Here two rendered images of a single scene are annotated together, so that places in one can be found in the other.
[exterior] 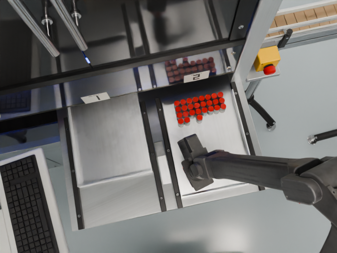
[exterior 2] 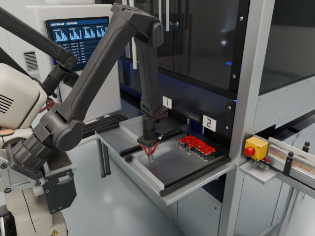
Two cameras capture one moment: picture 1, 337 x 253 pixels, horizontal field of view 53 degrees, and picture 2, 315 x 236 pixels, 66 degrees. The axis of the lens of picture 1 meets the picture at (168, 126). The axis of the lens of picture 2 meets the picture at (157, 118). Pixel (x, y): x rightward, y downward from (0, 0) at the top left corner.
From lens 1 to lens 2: 108 cm
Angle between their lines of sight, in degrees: 57
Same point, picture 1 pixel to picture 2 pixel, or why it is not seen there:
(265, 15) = (246, 70)
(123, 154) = not seen: hidden behind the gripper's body
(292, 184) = not seen: hidden behind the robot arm
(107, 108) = (168, 123)
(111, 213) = (109, 139)
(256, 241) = not seen: outside the picture
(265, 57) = (252, 140)
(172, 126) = (176, 144)
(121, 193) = (123, 139)
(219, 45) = (222, 90)
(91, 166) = (132, 127)
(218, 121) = (196, 161)
